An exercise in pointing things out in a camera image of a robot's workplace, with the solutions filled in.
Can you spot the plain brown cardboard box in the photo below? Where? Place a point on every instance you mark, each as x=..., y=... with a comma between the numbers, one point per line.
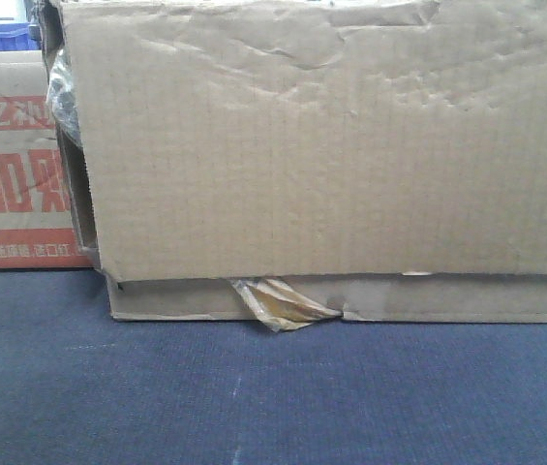
x=385, y=158

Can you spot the cardboard box with red print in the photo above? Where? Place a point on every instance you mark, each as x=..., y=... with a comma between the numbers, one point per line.
x=36, y=229

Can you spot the clear crumpled tape strip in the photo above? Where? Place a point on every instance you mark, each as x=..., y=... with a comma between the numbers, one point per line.
x=279, y=306

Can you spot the blue plastic bin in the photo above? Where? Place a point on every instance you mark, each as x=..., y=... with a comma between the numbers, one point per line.
x=16, y=37

